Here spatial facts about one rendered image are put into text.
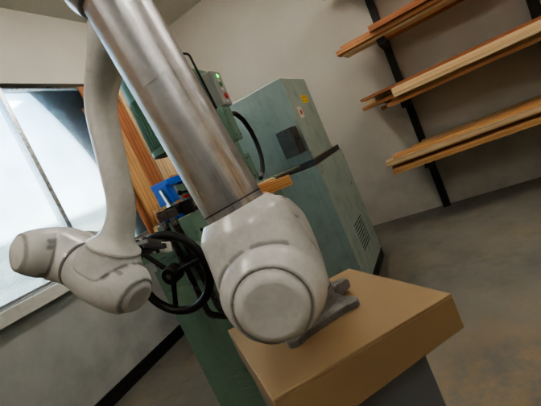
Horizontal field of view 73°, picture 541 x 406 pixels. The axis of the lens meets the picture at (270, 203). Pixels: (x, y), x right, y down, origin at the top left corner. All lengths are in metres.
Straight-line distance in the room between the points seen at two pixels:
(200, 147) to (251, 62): 3.31
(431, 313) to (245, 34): 3.45
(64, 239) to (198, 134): 0.41
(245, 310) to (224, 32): 3.64
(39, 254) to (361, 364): 0.62
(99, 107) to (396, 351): 0.71
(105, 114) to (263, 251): 0.45
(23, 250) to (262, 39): 3.26
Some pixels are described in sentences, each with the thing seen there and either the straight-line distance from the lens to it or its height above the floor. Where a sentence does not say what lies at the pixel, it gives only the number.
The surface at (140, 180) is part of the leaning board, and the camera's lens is 3.04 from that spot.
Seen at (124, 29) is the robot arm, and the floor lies 1.27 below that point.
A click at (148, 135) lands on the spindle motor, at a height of 1.28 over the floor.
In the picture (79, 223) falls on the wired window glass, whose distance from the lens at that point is 2.90.
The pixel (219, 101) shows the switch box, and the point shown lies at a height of 1.34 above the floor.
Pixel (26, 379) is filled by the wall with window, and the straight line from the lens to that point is 2.53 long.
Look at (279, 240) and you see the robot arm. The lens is 0.51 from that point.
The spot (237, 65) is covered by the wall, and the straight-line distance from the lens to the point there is 3.90.
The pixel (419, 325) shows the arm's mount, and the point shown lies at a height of 0.66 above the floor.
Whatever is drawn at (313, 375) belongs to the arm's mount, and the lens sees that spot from 0.63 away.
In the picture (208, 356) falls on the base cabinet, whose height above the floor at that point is 0.41.
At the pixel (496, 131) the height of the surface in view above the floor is 0.54.
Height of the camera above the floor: 1.03
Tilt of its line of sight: 7 degrees down
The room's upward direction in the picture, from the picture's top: 24 degrees counter-clockwise
